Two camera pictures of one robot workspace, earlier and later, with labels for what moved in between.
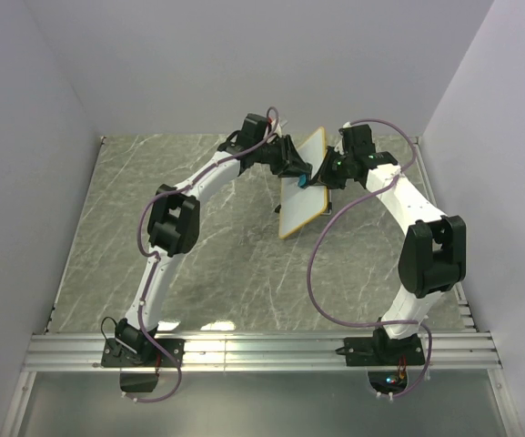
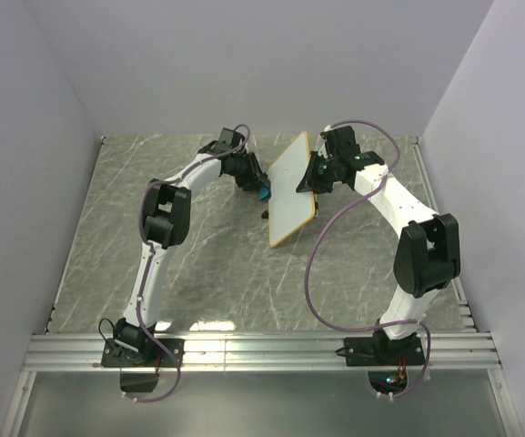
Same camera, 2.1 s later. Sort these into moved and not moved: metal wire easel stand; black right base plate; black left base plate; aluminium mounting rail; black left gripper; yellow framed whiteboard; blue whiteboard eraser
Moved: metal wire easel stand; blue whiteboard eraser; black left gripper; yellow framed whiteboard
Not moved: black left base plate; aluminium mounting rail; black right base plate
